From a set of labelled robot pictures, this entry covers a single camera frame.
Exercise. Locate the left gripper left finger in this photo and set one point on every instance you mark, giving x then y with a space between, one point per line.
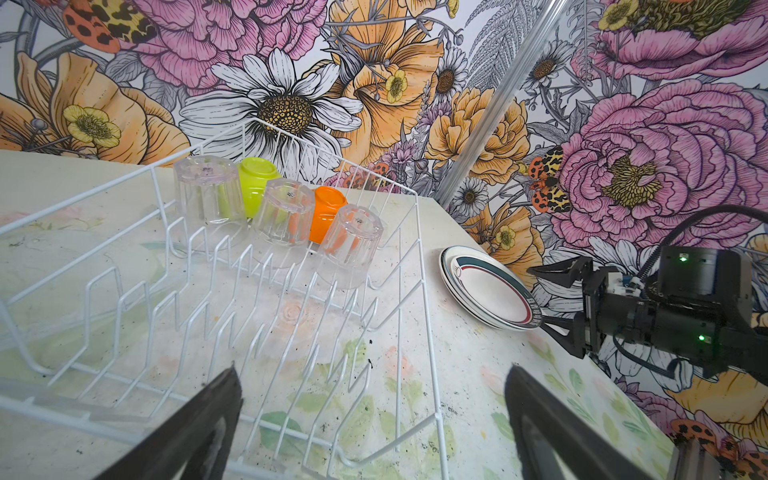
194 443

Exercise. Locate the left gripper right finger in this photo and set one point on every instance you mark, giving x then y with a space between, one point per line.
549 436

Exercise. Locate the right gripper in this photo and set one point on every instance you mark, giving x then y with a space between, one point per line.
698 308

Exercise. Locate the green red rimmed plate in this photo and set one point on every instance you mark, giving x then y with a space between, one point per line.
498 293

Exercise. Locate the white wire dish rack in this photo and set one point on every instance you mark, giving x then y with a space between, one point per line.
116 310

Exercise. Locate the clear glass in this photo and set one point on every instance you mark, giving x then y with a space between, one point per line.
209 194
286 213
349 246

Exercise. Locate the blue rimmed watermelon plate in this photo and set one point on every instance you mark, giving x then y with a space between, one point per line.
451 281

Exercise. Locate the orange bowl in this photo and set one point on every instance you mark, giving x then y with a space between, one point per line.
328 201

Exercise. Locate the lime green bowl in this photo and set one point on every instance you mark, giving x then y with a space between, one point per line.
254 174

